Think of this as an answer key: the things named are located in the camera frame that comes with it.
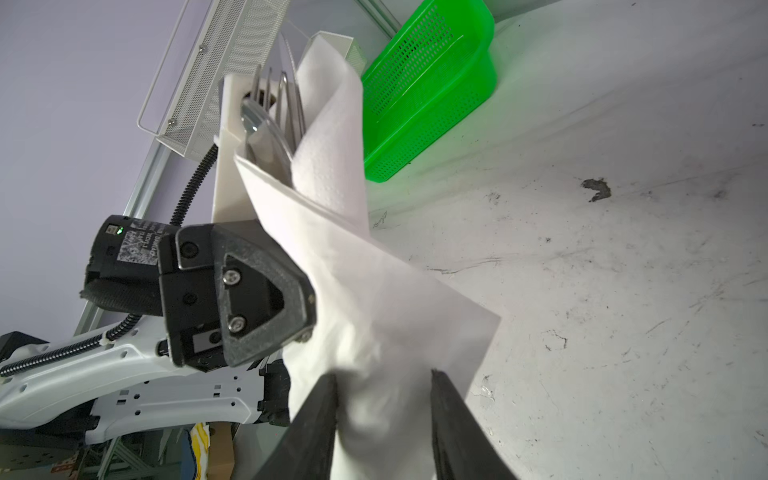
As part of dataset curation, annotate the silver knife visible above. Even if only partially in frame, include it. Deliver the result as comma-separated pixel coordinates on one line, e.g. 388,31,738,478
279,33,306,150

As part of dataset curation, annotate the lower white mesh shelf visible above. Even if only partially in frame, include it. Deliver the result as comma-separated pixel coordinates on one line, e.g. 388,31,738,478
302,31,368,76

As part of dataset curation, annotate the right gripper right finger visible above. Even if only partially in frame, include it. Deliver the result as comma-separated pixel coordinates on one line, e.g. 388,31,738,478
430,369,518,480

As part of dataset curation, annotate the silver fork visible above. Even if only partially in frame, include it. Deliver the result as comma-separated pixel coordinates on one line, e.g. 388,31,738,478
248,62,307,151

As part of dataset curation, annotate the silver spoon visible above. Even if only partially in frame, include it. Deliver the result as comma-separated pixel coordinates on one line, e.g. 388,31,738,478
241,96,293,187

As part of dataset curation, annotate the upper white mesh shelf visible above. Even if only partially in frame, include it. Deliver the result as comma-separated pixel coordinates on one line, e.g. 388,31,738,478
137,0,290,161

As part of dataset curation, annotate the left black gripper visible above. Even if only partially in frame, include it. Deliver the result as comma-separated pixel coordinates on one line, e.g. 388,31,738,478
80,215,317,369

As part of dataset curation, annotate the green plastic basket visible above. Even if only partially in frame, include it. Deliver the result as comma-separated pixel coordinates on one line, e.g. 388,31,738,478
362,0,497,183

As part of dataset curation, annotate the white paper napkin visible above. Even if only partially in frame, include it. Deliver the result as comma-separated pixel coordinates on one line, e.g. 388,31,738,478
235,39,500,479

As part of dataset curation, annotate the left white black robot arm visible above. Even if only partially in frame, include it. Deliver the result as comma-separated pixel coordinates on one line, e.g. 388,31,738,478
1,149,316,430

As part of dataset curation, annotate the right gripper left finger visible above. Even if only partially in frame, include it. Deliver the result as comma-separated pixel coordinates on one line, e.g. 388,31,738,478
253,373,339,480

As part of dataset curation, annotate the white mesh shelf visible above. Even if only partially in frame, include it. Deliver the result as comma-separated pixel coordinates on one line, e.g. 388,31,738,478
302,31,368,76
137,0,290,161

